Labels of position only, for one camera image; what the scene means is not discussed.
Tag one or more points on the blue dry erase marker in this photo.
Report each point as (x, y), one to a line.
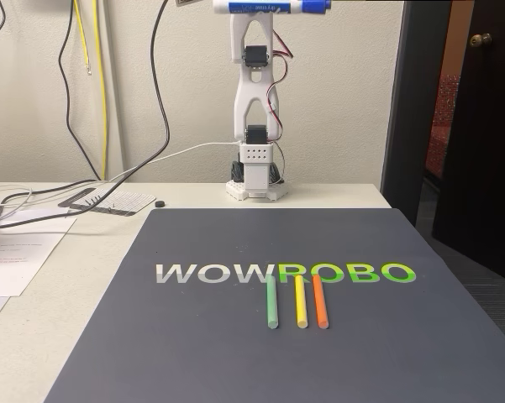
(269, 6)

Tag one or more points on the small black round cap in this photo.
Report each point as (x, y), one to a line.
(160, 204)

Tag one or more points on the green chalk stick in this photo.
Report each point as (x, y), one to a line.
(272, 306)

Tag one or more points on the yellow chalk stick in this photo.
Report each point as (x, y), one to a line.
(301, 306)

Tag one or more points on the orange chalk stick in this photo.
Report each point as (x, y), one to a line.
(320, 306)

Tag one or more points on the grey WOWROBO mat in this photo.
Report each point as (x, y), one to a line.
(235, 369)

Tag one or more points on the red upholstered chair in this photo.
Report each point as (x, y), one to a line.
(443, 117)

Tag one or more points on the blank white paper sheet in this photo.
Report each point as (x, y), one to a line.
(33, 214)

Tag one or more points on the dark wooden door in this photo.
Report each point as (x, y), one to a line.
(487, 168)

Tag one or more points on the white printed paper sheet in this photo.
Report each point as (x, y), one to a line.
(21, 260)

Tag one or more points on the brass door knob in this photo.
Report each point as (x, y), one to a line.
(481, 40)

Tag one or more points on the grey door frame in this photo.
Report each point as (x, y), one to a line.
(407, 105)

